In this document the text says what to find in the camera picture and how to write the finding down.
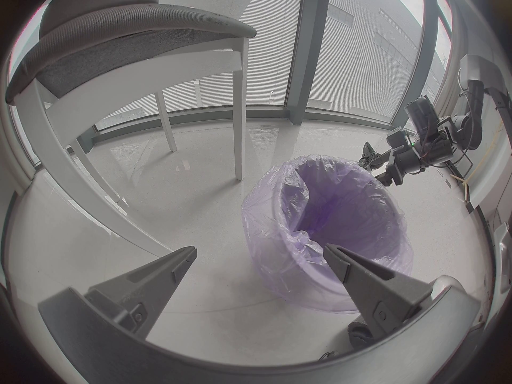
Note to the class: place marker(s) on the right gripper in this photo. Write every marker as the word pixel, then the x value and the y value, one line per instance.
pixel 404 162

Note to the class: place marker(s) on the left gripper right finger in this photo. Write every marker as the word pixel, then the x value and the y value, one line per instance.
pixel 382 290

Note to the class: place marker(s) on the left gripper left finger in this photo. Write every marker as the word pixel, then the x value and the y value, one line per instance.
pixel 134 294

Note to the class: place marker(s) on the black plastic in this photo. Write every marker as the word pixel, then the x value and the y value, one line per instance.
pixel 368 154

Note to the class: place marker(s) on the purple plastic bag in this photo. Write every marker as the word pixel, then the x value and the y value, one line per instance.
pixel 320 214

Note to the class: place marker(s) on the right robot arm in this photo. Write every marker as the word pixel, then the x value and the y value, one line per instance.
pixel 474 106

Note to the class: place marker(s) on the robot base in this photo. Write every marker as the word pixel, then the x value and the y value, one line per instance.
pixel 448 283

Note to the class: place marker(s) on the white trash bin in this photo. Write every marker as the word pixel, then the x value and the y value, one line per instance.
pixel 312 294

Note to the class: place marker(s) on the window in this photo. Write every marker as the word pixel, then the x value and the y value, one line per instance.
pixel 308 54

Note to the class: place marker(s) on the dark padded white chair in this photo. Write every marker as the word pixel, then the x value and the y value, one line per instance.
pixel 120 22

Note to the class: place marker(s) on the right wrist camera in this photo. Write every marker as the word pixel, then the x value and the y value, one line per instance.
pixel 398 138

